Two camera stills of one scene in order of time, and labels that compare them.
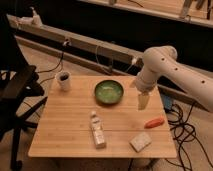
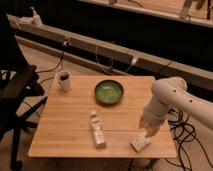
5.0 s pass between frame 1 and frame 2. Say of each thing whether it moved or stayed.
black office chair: stayed
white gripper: moved
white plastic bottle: stayed
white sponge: stayed
